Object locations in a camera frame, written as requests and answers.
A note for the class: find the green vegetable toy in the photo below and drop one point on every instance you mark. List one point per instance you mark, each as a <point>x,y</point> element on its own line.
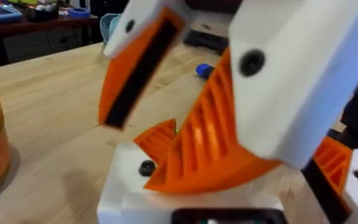
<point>176,131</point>

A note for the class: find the black flat device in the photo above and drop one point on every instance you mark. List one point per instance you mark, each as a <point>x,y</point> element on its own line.
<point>205,42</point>

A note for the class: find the black box with clutter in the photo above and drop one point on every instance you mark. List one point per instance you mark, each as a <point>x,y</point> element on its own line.
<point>42,12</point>

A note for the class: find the pale blue mesh basket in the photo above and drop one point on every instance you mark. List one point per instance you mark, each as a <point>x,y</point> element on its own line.
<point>108,26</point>

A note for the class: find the dark wooden side table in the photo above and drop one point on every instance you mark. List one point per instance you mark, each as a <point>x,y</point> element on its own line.
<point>36,40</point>

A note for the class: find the blue tape roll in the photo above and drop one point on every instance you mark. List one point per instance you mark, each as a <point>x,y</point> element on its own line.
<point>79,12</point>

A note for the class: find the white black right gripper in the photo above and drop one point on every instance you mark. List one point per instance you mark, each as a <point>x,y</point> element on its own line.
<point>213,4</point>

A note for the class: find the white orange left gripper left finger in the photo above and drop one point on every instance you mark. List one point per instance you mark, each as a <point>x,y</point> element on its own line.
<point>123,193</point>

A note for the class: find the finger of the white orange right gripper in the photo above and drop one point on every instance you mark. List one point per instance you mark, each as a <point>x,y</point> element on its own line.
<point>291,93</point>
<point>126,77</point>

